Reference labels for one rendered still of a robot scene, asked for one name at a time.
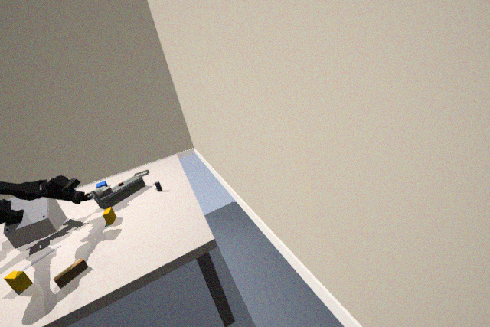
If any blue box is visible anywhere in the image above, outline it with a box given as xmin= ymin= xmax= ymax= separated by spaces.
xmin=96 ymin=180 xmax=108 ymax=189

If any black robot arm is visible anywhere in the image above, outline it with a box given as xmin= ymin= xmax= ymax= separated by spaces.
xmin=0 ymin=175 xmax=81 ymax=226

